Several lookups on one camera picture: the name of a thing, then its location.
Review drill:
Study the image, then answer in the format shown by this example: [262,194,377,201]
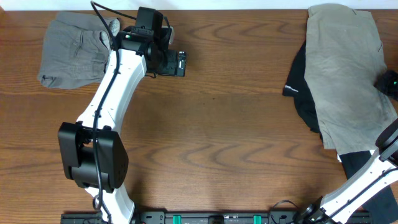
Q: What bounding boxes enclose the khaki shorts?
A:
[304,4,397,155]

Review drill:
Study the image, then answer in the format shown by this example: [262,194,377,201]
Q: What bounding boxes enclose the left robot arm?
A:
[58,7,187,223]

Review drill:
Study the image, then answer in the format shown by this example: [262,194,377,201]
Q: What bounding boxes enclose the black garment with logo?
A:
[282,42,322,136]

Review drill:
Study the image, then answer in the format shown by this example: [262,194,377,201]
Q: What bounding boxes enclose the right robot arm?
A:
[305,71,397,223]

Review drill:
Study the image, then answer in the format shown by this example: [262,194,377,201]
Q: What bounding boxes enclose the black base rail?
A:
[60,211,373,224]

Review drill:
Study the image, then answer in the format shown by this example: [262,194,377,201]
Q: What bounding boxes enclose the dark navy garment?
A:
[333,151,397,223]

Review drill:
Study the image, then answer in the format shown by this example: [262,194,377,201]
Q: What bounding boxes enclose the folded grey shorts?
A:
[37,11,111,90]

